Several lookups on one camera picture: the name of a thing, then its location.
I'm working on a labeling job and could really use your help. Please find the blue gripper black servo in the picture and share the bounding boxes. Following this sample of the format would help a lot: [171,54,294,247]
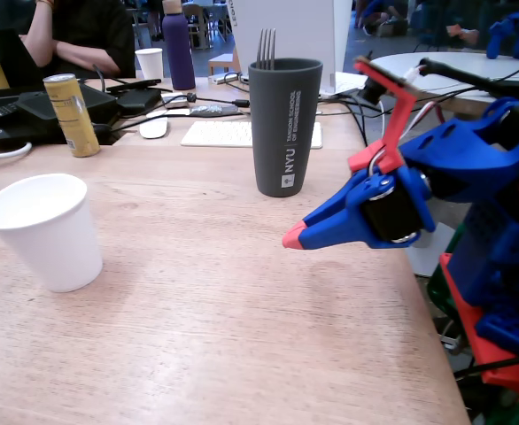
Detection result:
[282,166,438,251]

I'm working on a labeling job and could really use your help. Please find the metal fork tape-wrapped handle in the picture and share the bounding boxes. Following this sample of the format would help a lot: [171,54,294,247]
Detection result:
[256,27,277,71]

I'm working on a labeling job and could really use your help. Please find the red robot base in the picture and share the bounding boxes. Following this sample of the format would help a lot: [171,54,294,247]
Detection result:
[438,251,519,396]

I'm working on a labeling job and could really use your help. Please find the gray NYU cup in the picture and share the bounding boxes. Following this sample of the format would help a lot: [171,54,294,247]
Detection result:
[247,57,324,198]

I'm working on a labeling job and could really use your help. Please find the white paper sheets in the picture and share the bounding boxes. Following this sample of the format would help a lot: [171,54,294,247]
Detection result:
[320,70,369,97]

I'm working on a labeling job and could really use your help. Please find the white keyboard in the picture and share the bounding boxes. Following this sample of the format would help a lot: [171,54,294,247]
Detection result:
[180,120,323,150]

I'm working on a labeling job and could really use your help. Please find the tape-wrapped utensil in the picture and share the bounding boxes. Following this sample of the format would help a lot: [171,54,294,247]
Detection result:
[146,103,245,119]

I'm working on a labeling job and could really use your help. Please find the silver usb hub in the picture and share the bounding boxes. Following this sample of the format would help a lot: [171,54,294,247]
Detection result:
[208,72,244,86]

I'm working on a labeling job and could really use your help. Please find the wooden chair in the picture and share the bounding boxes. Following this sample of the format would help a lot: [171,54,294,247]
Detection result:
[208,46,243,76]

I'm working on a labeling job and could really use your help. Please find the white banner stand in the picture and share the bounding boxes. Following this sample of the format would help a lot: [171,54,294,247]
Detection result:
[226,0,353,97]

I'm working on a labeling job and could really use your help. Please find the white round table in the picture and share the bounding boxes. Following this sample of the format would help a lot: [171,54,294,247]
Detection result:
[368,51,519,116]

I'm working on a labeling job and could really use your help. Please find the white computer mouse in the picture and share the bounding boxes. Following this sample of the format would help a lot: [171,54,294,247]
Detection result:
[138,115,169,140]

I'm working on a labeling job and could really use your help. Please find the black flat box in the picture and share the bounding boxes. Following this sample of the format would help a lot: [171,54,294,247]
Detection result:
[116,87,163,117]

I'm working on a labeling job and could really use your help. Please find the purple bottle wooden cap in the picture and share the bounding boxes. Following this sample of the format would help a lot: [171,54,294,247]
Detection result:
[160,0,197,91]

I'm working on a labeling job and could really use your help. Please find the white paper cup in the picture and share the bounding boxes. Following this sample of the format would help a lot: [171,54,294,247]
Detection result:
[134,47,165,81]
[0,173,105,293]

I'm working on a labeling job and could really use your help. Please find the black phone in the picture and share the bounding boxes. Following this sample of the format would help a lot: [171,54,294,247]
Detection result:
[105,78,162,94]

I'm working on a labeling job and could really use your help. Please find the yellow drink can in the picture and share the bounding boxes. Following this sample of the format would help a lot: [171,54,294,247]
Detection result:
[42,73,101,158]

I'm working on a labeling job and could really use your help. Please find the person in black shirt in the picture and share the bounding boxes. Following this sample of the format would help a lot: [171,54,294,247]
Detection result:
[18,0,136,80]

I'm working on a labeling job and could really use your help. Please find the black electronic device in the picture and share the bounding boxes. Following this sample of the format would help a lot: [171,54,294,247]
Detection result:
[0,83,119,145]

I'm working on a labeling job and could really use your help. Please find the black laptop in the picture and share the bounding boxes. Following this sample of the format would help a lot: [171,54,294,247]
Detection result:
[0,28,43,92]

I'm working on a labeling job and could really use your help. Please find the red wrist camera mount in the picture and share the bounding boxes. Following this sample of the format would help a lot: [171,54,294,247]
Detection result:
[347,55,420,176]

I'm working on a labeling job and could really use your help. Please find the black camera cable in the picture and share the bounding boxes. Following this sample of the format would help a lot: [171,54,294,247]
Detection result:
[418,57,519,102]

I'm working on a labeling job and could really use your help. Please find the black cable with adapter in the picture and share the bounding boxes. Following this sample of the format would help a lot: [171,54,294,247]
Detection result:
[161,90,250,110]

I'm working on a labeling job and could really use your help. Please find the white cable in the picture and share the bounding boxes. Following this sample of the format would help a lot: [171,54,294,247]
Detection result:
[0,141,34,164]

